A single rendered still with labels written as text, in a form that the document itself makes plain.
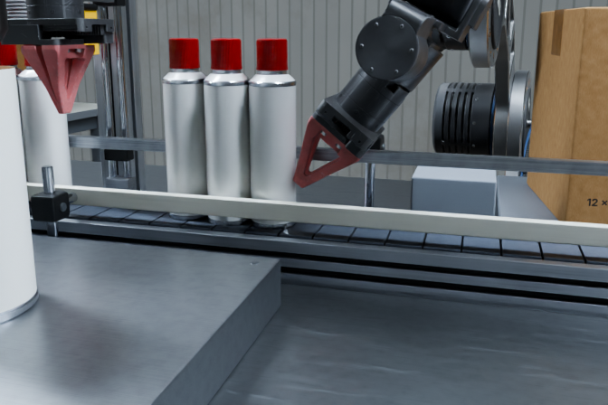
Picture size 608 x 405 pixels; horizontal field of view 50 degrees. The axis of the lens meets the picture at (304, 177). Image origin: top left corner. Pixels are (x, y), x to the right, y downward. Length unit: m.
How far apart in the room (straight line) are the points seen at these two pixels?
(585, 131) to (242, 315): 0.50
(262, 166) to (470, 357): 0.29
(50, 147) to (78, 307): 0.33
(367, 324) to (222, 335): 0.16
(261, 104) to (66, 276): 0.26
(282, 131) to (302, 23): 2.85
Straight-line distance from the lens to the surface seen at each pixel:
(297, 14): 3.54
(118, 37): 0.87
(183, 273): 0.60
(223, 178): 0.72
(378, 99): 0.66
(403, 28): 0.59
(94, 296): 0.57
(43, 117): 0.83
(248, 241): 0.70
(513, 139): 1.47
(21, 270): 0.55
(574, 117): 0.85
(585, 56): 0.85
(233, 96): 0.70
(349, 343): 0.58
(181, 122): 0.73
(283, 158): 0.70
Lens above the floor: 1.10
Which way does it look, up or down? 13 degrees down
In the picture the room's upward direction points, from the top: straight up
